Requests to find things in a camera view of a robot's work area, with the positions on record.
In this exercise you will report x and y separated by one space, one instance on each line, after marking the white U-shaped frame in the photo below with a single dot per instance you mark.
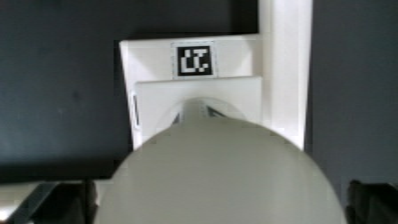
285 31

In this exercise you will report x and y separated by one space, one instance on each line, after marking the white lamp base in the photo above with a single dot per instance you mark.
191 68

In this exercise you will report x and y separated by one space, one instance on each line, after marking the white lamp bulb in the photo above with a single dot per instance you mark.
220 173

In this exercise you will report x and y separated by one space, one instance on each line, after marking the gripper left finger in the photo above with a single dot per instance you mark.
60 204

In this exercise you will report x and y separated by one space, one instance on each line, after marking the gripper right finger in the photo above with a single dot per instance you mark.
373 207

